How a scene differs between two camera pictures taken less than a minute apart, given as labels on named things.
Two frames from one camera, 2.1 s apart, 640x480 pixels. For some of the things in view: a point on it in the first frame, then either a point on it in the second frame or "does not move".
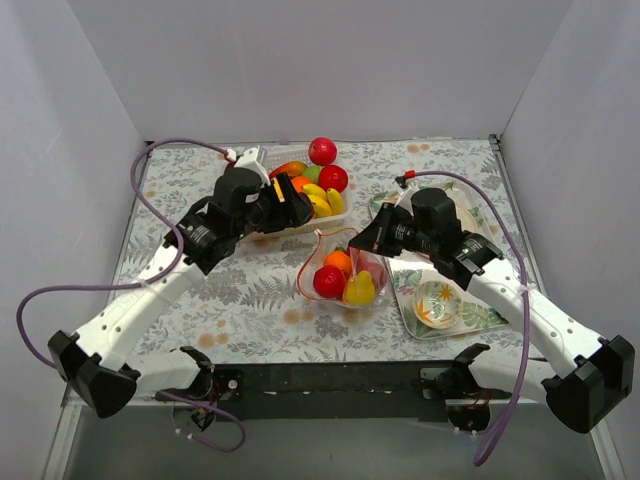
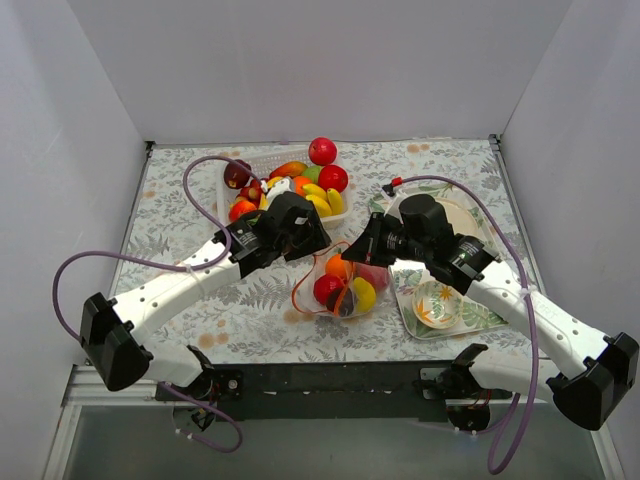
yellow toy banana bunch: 324,202 does not move
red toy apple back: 362,260 does not move
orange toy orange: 341,259 does not move
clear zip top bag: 339,273 → 311,269
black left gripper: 279,205 → 310,239
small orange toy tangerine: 299,182 does not move
